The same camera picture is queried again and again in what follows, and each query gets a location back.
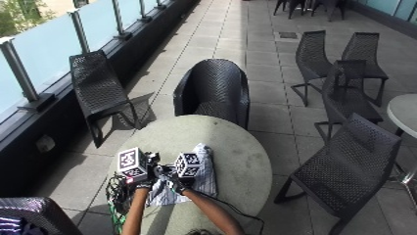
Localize person's right hand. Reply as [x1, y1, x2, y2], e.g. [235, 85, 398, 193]
[155, 165, 196, 195]

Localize person's left hand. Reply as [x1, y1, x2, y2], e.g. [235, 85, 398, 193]
[136, 152, 163, 190]

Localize white striped cloth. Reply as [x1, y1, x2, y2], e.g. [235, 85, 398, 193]
[147, 142, 219, 208]

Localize white marker cube left glove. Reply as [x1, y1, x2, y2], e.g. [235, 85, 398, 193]
[116, 147, 150, 184]

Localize white marker cube glove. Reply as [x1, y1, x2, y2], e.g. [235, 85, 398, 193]
[116, 147, 150, 184]
[174, 152, 204, 179]

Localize white marker cube right glove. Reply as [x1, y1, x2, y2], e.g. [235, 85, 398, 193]
[174, 152, 204, 179]

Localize black perforated armless chair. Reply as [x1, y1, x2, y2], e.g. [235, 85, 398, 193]
[340, 31, 390, 108]
[68, 49, 154, 149]
[272, 113, 403, 235]
[315, 59, 386, 143]
[290, 29, 335, 108]

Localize black woven tub armchair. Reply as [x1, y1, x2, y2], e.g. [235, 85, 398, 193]
[172, 58, 252, 130]
[0, 196, 84, 235]

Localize frosted glass railing panel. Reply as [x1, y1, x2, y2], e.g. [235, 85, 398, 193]
[0, 52, 27, 124]
[10, 13, 86, 96]
[78, 0, 120, 53]

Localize square floor drain cover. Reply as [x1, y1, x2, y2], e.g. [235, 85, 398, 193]
[278, 31, 300, 40]

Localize grey round side table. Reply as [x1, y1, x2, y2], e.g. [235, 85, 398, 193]
[387, 93, 417, 204]

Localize black and green cable bundle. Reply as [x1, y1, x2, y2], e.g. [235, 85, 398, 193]
[104, 172, 134, 235]

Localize thin black cable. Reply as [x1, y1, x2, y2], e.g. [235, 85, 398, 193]
[195, 191, 268, 235]

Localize grey wall outlet cover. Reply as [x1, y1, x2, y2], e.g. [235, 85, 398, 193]
[35, 134, 58, 154]

